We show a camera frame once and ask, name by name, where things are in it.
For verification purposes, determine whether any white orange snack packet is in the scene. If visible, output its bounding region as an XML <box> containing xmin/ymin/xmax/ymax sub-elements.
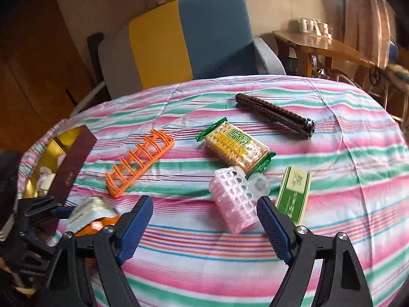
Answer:
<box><xmin>65</xmin><ymin>196</ymin><xmax>122</xmax><ymax>264</ymax></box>

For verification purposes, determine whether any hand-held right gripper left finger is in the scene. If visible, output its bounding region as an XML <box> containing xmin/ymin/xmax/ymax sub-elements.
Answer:
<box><xmin>41</xmin><ymin>194</ymin><xmax>154</xmax><ymax>307</ymax></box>

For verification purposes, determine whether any green yellow biscuit packet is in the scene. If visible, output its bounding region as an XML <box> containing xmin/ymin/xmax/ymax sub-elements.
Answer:
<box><xmin>196</xmin><ymin>117</ymin><xmax>276</xmax><ymax>175</ymax></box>

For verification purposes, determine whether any fluffy duster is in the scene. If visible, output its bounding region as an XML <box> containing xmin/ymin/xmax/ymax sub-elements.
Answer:
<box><xmin>374</xmin><ymin>64</ymin><xmax>409</xmax><ymax>82</ymax></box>

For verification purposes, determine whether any pink hair roller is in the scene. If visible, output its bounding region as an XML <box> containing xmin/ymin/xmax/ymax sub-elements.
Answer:
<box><xmin>209</xmin><ymin>166</ymin><xmax>261</xmax><ymax>235</ymax></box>

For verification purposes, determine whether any gold metal tin container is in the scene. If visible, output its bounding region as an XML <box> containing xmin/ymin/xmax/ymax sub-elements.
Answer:
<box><xmin>22</xmin><ymin>127</ymin><xmax>87</xmax><ymax>199</ymax></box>

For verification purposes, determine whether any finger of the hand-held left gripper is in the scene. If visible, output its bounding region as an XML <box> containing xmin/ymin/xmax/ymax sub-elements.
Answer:
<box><xmin>17</xmin><ymin>196</ymin><xmax>75</xmax><ymax>221</ymax></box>
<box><xmin>19</xmin><ymin>227</ymin><xmax>55</xmax><ymax>263</ymax></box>

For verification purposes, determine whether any wooden side table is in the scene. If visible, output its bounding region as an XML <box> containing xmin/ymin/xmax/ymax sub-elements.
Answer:
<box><xmin>272</xmin><ymin>29</ymin><xmax>384</xmax><ymax>80</ymax></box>

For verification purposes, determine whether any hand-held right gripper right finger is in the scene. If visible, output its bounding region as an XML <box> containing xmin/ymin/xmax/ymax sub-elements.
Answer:
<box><xmin>256</xmin><ymin>196</ymin><xmax>374</xmax><ymax>307</ymax></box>

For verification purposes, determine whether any pink patterned curtain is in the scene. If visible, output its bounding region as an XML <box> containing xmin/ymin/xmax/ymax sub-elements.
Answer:
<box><xmin>339</xmin><ymin>0</ymin><xmax>397</xmax><ymax>80</ymax></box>

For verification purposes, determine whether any white small packet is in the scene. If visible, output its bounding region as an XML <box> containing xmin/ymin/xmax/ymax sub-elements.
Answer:
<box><xmin>37</xmin><ymin>165</ymin><xmax>61</xmax><ymax>191</ymax></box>

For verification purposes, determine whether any wooden cabinet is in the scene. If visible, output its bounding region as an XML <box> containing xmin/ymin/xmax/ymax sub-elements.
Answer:
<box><xmin>0</xmin><ymin>0</ymin><xmax>106</xmax><ymax>154</ymax></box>

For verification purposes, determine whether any dark red flat box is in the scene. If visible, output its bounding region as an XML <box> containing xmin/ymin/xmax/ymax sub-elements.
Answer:
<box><xmin>47</xmin><ymin>126</ymin><xmax>98</xmax><ymax>235</ymax></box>

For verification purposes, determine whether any grey yellow blue armchair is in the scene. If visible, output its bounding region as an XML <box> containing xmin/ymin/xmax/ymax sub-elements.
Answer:
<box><xmin>70</xmin><ymin>0</ymin><xmax>286</xmax><ymax>116</ymax></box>

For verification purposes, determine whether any pink green striped tablecloth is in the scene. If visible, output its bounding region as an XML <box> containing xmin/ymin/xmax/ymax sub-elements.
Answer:
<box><xmin>17</xmin><ymin>75</ymin><xmax>409</xmax><ymax>307</ymax></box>

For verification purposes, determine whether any clear plastic cap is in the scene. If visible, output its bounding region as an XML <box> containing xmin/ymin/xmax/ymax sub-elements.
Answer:
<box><xmin>246</xmin><ymin>173</ymin><xmax>270</xmax><ymax>197</ymax></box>

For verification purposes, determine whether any green white packet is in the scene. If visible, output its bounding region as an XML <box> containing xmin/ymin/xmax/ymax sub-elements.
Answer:
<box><xmin>275</xmin><ymin>166</ymin><xmax>312</xmax><ymax>225</ymax></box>

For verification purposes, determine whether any orange plastic rack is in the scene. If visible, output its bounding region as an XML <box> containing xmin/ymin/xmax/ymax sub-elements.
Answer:
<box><xmin>105</xmin><ymin>129</ymin><xmax>176</xmax><ymax>198</ymax></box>

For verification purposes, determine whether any brown toothed plastic bar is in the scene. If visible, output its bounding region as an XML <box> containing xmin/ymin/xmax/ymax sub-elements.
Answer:
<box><xmin>235</xmin><ymin>93</ymin><xmax>316</xmax><ymax>139</ymax></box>

